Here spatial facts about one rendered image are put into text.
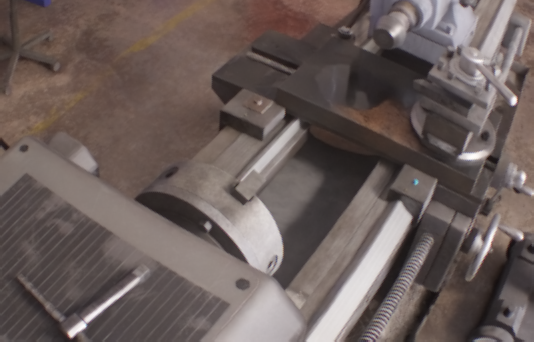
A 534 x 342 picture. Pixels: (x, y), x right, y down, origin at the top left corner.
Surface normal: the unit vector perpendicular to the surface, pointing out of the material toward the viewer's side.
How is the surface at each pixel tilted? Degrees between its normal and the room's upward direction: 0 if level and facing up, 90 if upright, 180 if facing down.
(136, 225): 0
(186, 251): 0
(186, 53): 0
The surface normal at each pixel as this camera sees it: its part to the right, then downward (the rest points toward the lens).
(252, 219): 0.62, -0.29
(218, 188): 0.23, -0.65
